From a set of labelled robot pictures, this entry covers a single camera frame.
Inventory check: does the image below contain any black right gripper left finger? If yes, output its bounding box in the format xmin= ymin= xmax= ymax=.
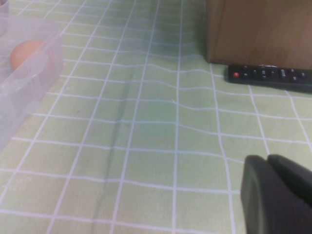
xmin=240 ymin=155 xmax=287 ymax=234

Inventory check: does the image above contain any green checkered tablecloth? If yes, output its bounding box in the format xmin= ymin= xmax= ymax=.
xmin=0 ymin=0 xmax=312 ymax=234

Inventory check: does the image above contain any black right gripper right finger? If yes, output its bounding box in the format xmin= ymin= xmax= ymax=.
xmin=266 ymin=153 xmax=312 ymax=234

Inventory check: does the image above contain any brown egg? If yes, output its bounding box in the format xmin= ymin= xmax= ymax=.
xmin=9 ymin=39 xmax=53 ymax=72

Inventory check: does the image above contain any brown cardboard box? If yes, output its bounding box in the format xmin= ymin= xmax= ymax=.
xmin=206 ymin=0 xmax=312 ymax=71

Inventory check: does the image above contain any transparent plastic egg box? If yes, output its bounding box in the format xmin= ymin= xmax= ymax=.
xmin=0 ymin=12 xmax=64 ymax=150

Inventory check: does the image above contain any black remote control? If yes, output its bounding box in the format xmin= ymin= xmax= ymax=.
xmin=227 ymin=63 xmax=312 ymax=93

